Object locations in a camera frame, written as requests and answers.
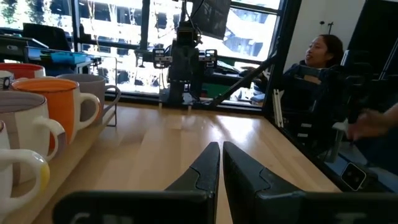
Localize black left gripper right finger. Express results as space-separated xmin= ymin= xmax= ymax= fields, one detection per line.
xmin=223 ymin=142 xmax=398 ymax=224

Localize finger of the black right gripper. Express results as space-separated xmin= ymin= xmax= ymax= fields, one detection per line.
xmin=152 ymin=48 xmax=187 ymax=70
xmin=186 ymin=49 xmax=218 ymax=70

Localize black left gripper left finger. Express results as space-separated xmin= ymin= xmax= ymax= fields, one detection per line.
xmin=52 ymin=142 xmax=220 ymax=224

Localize pale lavender grey mug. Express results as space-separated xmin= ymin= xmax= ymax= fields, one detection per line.
xmin=56 ymin=73 xmax=122 ymax=126

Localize orange and white mug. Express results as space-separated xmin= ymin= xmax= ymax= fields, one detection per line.
xmin=11 ymin=77 xmax=102 ymax=151

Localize red and white mug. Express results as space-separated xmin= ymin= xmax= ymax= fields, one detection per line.
xmin=0 ymin=63 xmax=47 ymax=80

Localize purple and white striped mug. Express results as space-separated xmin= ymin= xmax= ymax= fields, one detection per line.
xmin=0 ymin=90 xmax=67 ymax=184

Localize blue white patterned mug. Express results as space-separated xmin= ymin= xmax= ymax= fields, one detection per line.
xmin=0 ymin=70 xmax=15 ymax=91

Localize yellow and white mug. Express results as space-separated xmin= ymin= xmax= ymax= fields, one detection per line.
xmin=0 ymin=120 xmax=50 ymax=215

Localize person's forearm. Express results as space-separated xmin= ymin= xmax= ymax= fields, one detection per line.
xmin=384 ymin=103 xmax=398 ymax=126

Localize green box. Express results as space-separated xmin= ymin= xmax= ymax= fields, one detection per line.
xmin=201 ymin=82 xmax=231 ymax=99

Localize dark hanging monitor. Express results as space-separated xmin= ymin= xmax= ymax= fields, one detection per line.
xmin=190 ymin=0 xmax=233 ymax=40

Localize blue plastic box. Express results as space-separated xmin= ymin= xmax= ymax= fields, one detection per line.
xmin=49 ymin=51 xmax=88 ymax=65

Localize person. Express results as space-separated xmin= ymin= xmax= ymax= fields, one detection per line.
xmin=239 ymin=33 xmax=346 ymax=105

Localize black office chair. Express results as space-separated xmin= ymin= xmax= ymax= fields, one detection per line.
xmin=22 ymin=22 xmax=73 ymax=52

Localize person's hand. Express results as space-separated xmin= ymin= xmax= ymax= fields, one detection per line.
xmin=346 ymin=108 xmax=387 ymax=141

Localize raised wooden shelf board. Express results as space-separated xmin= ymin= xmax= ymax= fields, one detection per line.
xmin=0 ymin=104 xmax=118 ymax=224

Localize dark office desk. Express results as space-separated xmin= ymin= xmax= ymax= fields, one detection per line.
xmin=0 ymin=33 xmax=50 ymax=63

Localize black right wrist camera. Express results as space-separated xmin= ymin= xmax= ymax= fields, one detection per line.
xmin=176 ymin=20 xmax=197 ymax=39

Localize black window frame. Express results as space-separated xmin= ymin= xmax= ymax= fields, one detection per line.
xmin=0 ymin=0 xmax=280 ymax=63

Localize white metal bracket strips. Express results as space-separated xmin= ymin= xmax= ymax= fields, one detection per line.
xmin=272 ymin=88 xmax=284 ymax=129

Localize small black camera box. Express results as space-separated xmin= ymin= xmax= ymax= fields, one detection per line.
xmin=340 ymin=161 xmax=368 ymax=192

